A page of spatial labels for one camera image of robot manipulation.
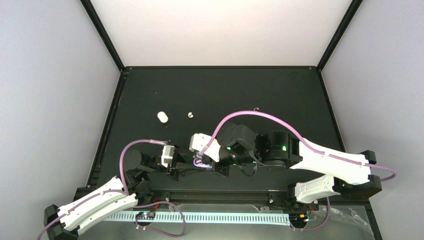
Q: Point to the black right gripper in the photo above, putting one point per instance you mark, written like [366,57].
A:
[221,169]

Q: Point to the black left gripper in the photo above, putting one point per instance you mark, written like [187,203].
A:
[178,157]

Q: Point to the lavender earbud charging case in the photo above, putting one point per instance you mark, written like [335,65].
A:
[204,163]

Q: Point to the white oval charging case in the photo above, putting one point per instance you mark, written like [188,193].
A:
[162,117]

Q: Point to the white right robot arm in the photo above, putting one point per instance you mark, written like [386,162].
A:
[342,174]

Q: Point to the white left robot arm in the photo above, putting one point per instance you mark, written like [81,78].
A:
[129,190]

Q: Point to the small circuit board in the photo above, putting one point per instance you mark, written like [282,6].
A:
[145,215]

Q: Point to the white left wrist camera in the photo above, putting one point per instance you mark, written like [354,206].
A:
[167,155]

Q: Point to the black frame rail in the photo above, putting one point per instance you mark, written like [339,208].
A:
[259,198]

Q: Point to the light blue slotted cable duct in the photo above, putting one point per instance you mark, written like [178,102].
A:
[279,219]

